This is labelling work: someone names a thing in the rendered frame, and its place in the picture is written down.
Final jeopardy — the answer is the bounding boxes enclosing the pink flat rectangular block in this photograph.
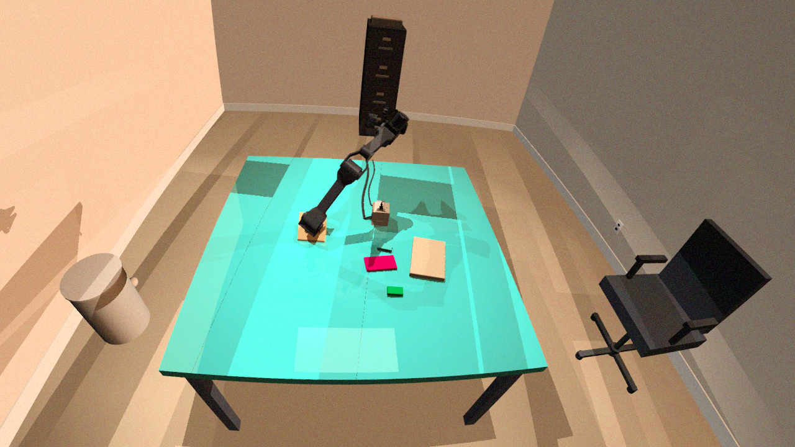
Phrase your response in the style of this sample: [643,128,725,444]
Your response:
[363,255,397,271]

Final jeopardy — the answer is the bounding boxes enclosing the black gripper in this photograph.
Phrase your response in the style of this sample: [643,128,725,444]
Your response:
[365,113,408,135]

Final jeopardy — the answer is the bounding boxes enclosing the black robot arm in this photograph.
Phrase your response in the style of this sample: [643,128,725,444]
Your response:
[298,107,409,237]

